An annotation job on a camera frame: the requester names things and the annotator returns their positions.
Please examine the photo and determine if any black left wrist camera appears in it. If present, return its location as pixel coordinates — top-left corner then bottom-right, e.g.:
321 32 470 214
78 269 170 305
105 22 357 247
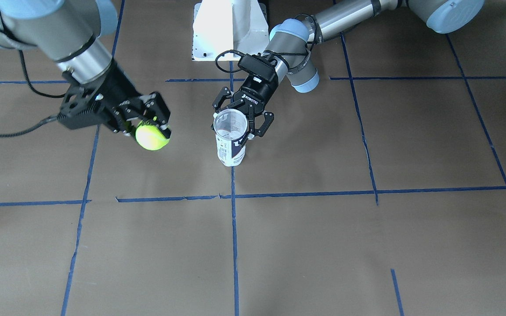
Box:
238 54 278 83

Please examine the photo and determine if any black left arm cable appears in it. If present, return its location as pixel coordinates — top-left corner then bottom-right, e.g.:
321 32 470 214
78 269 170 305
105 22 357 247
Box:
214 14 319 75

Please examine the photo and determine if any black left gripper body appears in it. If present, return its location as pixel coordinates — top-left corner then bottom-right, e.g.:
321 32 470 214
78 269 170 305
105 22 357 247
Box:
234 74 280 115

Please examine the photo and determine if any yellow tennis ball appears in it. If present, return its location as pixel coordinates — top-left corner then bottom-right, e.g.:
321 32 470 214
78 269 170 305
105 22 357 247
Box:
135 121 170 151

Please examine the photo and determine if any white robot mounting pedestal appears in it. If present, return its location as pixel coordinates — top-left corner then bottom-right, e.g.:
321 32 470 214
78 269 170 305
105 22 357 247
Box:
192 0 269 62

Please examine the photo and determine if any clear tennis ball can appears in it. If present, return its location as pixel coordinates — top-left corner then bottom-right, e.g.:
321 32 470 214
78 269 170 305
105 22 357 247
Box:
213 109 249 167

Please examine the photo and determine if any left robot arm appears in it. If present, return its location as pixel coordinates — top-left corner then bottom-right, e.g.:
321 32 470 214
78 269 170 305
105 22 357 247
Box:
211 0 485 142

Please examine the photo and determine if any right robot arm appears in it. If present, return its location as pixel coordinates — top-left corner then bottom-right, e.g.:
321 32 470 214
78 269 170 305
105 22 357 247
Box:
0 0 171 139

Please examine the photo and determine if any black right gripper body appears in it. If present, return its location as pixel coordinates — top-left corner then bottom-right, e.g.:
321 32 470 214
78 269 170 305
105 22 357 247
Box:
58 60 143 133

